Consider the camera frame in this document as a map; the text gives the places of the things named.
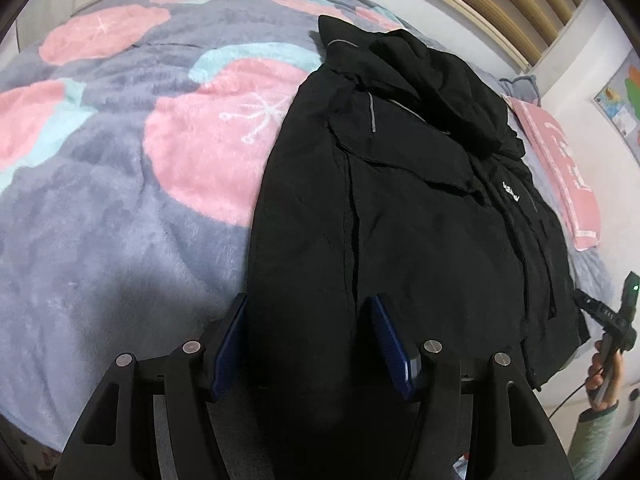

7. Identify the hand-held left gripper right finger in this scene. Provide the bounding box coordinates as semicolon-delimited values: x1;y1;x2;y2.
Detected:
370;295;574;480

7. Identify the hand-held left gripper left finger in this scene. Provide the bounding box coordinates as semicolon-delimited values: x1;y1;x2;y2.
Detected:
52;293;250;480

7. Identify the black hooded jacket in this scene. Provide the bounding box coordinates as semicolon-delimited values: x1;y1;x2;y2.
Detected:
247;14;592;480

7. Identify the person's right forearm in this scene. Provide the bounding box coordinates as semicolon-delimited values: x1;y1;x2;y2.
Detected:
569;402;622;480

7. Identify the person's right hand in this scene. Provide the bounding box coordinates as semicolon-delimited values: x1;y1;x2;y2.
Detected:
586;340;625;413

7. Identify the pink pillow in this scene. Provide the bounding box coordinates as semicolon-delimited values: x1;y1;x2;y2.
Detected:
506;97;602;252

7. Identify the floral grey pink blanket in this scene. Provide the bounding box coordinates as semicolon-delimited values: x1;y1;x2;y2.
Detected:
0;0;617;461

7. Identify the grey pillow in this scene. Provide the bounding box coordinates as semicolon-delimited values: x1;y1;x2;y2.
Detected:
500;75;544;109

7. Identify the wooden headboard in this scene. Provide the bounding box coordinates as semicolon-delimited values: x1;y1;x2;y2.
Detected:
370;0;592;69

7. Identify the black cable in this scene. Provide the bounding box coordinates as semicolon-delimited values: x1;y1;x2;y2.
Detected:
549;382;588;423

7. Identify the wall map poster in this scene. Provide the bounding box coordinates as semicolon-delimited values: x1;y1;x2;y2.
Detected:
593;62;640;162

